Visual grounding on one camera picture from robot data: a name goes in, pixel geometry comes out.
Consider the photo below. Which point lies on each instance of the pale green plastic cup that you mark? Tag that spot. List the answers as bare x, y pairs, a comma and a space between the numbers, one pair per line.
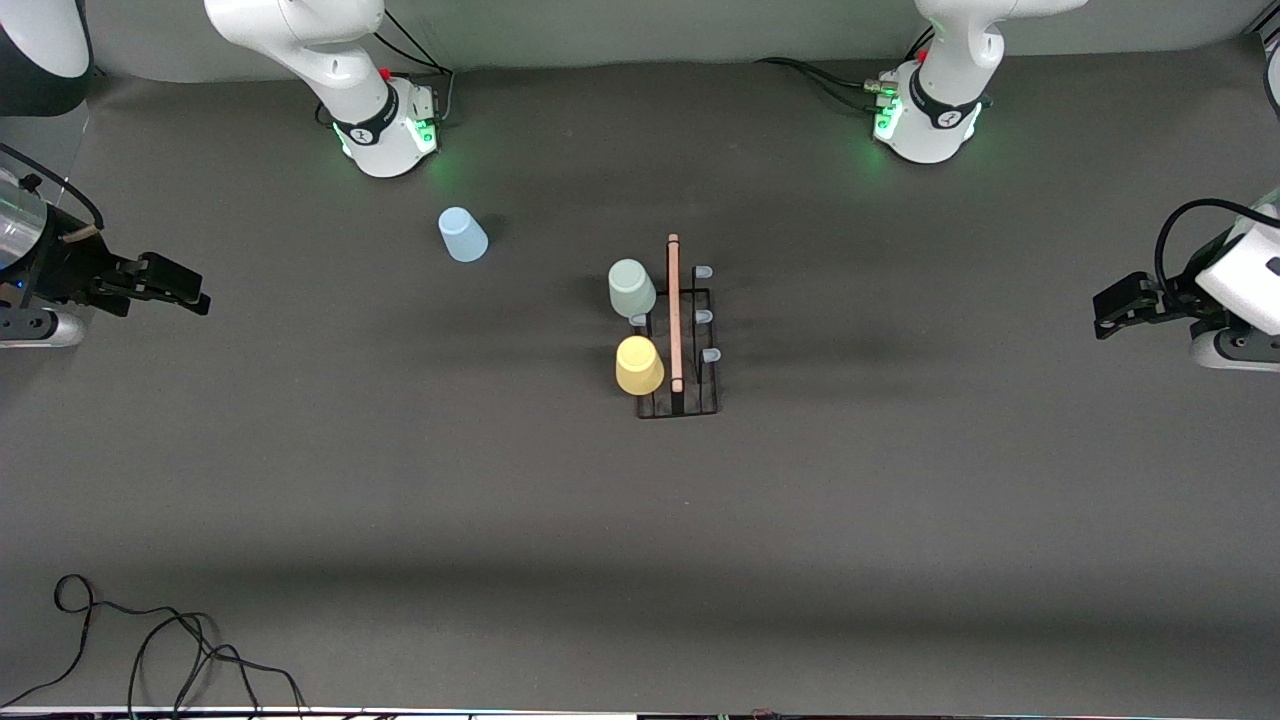
632, 288

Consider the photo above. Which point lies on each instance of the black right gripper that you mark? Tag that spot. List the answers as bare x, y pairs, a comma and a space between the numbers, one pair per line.
70, 266

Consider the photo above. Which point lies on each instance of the yellow plastic cup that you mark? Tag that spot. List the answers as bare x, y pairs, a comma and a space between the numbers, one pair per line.
640, 365

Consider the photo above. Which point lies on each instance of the aluminium frame rail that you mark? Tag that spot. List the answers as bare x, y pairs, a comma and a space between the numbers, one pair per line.
95, 68
1268, 35

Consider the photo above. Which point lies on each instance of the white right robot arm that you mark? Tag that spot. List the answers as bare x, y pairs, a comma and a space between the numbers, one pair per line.
300, 30

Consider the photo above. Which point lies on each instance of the light blue plastic cup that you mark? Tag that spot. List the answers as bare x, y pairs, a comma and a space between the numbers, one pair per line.
462, 238

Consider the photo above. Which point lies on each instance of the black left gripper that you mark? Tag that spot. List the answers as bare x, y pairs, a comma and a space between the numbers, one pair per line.
1172, 296

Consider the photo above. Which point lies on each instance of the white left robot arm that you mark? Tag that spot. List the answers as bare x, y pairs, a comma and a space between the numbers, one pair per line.
945, 120

